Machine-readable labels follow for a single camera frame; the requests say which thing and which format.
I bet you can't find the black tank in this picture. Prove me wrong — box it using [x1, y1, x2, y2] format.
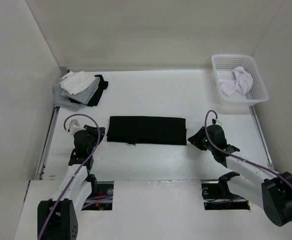
[68, 74, 109, 107]
[107, 116, 187, 146]

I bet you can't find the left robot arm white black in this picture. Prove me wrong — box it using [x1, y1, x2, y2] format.
[37, 125, 105, 240]

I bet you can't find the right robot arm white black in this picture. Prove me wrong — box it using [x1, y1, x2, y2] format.
[188, 124, 292, 227]

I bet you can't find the folded grey tank top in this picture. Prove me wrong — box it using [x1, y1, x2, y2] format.
[53, 77, 100, 112]

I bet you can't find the folded black tank top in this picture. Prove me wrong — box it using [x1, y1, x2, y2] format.
[68, 74, 109, 107]

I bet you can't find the folded white tank top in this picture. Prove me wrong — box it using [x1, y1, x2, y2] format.
[60, 71, 96, 95]

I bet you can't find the white crumpled tank top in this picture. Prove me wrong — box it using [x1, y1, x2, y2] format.
[219, 66, 254, 97]

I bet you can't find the white plastic basket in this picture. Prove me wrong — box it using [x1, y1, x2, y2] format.
[211, 54, 269, 107]

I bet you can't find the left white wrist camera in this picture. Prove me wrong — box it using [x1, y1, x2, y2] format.
[67, 119, 83, 136]

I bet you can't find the left metal table rail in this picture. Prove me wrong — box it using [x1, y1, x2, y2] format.
[35, 107, 60, 180]

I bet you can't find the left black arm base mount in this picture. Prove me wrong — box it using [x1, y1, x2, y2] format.
[82, 181, 114, 211]

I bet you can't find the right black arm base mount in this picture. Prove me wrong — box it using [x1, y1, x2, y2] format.
[201, 171, 250, 211]

